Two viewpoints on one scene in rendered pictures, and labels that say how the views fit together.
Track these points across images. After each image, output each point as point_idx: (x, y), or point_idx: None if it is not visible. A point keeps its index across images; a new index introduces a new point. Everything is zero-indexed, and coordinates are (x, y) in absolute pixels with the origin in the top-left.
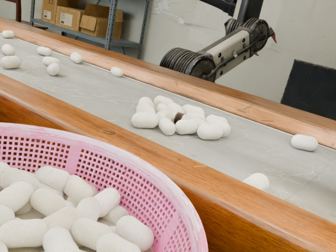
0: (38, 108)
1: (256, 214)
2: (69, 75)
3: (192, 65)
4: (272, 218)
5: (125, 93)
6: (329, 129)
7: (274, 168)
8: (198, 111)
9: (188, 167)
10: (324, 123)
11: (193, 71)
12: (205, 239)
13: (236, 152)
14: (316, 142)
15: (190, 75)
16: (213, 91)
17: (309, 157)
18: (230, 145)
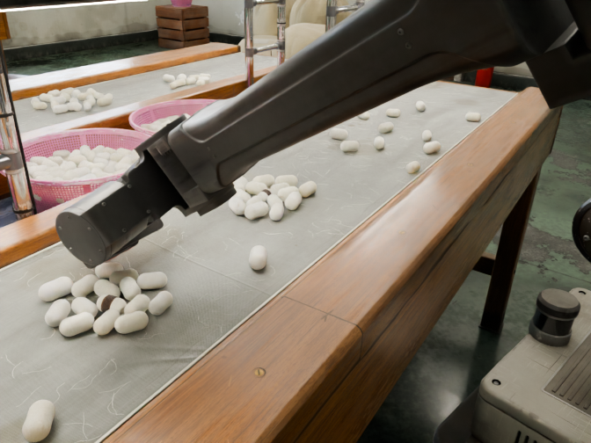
0: None
1: (80, 197)
2: (360, 156)
3: (587, 202)
4: (76, 200)
5: (337, 178)
6: (309, 275)
7: (188, 236)
8: (286, 199)
9: None
10: (339, 278)
11: (589, 214)
12: (56, 181)
13: (214, 222)
14: (251, 257)
15: (579, 218)
16: (388, 207)
17: (232, 264)
18: (230, 221)
